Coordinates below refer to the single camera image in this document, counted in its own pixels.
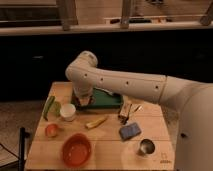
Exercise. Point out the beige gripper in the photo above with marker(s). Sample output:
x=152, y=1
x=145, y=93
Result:
x=85, y=101

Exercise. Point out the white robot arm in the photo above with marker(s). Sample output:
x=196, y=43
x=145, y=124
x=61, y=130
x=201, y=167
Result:
x=193, y=101

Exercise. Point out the white paper cup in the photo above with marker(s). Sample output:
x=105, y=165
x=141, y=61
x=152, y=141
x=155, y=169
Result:
x=68, y=112

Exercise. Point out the metal cup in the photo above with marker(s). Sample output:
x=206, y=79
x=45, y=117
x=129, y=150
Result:
x=147, y=147

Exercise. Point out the green plastic tray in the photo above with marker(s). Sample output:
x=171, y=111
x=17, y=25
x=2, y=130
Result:
x=101, y=100

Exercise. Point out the pale green vegetable piece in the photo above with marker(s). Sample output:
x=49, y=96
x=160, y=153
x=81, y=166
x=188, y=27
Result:
x=55, y=108

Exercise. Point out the orange plastic bowl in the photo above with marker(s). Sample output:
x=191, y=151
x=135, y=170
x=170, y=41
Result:
x=76, y=151

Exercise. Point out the blue sponge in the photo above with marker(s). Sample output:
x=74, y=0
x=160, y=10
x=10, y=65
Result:
x=129, y=131

